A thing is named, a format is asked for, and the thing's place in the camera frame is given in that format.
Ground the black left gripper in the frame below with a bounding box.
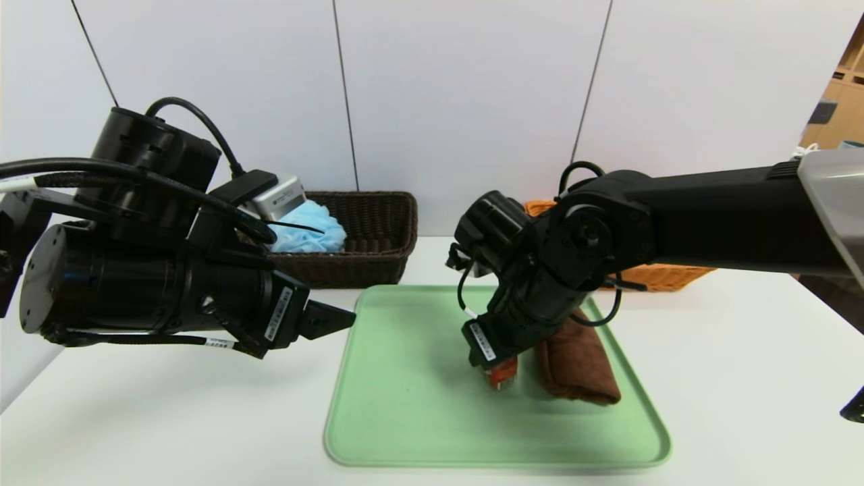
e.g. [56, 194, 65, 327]
[184, 256, 357, 360]

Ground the blue mesh bath pouf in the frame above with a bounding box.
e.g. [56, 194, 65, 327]
[269, 200, 348, 254]

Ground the red juice carton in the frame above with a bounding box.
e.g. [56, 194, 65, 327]
[486, 356, 520, 392]

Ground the brown towel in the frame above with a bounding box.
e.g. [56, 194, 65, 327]
[537, 307, 622, 406]

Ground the dark brown wicker basket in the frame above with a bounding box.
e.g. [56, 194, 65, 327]
[236, 191, 419, 290]

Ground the orange wicker basket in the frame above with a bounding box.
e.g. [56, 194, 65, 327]
[525, 200, 718, 292]

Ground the thin black zip tie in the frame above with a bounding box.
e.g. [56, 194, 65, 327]
[267, 219, 326, 235]

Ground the light green plastic tray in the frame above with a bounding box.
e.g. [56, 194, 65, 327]
[323, 284, 672, 469]

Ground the wooden shelf cabinet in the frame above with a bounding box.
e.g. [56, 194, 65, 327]
[800, 13, 864, 149]

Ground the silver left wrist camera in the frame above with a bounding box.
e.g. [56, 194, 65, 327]
[240, 172, 308, 223]

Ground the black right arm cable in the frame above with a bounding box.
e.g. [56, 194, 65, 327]
[456, 160, 623, 329]

